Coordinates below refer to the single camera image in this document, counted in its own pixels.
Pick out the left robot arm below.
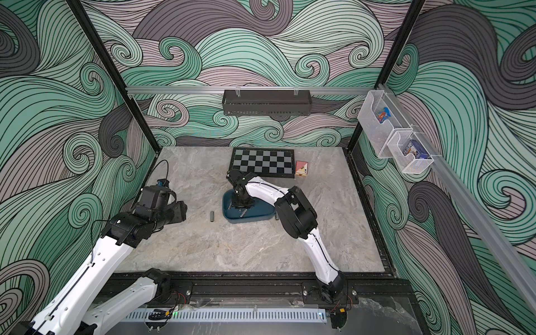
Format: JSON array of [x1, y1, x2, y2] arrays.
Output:
[[11, 201, 187, 334]]

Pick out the aluminium rail right wall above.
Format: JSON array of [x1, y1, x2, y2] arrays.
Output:
[[376, 83, 536, 315]]

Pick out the black wall shelf tray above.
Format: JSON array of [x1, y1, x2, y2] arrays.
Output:
[[222, 91, 313, 117]]

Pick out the blue red item in bin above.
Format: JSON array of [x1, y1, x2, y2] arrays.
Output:
[[375, 107, 392, 124]]

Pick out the upper clear wall bin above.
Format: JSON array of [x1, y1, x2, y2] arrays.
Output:
[[358, 90, 410, 159]]

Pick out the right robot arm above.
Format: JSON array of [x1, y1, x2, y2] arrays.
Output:
[[223, 169, 346, 302]]

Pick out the black grey chessboard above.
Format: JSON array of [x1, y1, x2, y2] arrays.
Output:
[[229, 147, 295, 178]]

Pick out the aluminium rail wall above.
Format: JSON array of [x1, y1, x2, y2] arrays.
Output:
[[126, 85, 374, 96], [376, 83, 536, 315]]

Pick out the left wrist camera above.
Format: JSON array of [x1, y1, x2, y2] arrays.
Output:
[[134, 179, 177, 210]]

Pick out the lower clear wall bin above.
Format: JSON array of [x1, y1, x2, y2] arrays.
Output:
[[387, 130, 434, 174]]

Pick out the white slotted cable duct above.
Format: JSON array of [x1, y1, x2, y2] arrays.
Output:
[[124, 307, 327, 324]]

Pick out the small red card box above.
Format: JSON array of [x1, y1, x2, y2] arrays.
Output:
[[295, 161, 308, 177]]

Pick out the blue box in bin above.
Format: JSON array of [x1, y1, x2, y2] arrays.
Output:
[[402, 139, 430, 159]]

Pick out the aluminium rail back wall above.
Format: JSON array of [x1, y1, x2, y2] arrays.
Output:
[[126, 85, 374, 96]]

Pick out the clear wall bin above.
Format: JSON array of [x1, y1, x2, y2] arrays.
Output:
[[358, 90, 410, 159], [387, 130, 434, 174]]

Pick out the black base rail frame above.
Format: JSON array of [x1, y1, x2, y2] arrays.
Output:
[[100, 271, 413, 306]]

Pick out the teal plastic storage tray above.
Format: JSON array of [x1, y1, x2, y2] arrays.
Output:
[[222, 190, 276, 224]]

